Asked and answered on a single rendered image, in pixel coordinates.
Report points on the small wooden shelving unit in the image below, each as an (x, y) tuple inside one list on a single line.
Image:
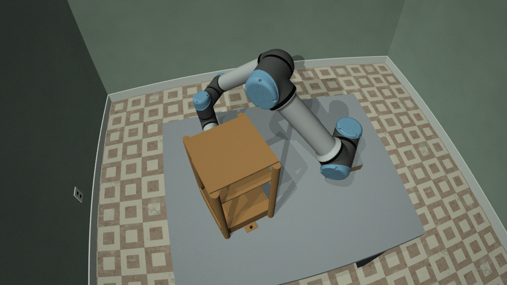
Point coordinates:
[(230, 162)]

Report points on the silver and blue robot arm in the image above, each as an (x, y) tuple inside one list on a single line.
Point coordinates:
[(267, 84)]

